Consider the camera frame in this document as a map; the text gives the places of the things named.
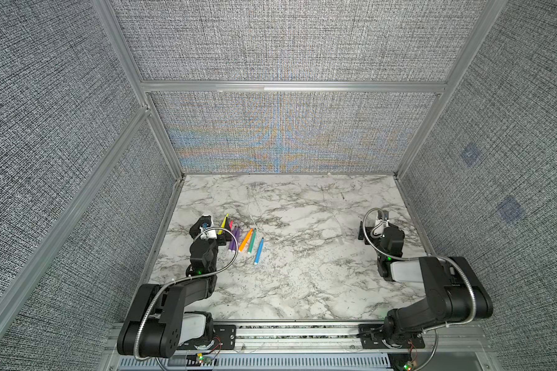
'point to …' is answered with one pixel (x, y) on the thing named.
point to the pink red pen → (230, 225)
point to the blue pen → (259, 252)
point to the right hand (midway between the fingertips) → (374, 217)
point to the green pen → (252, 241)
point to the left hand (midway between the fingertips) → (213, 216)
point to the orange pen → (245, 239)
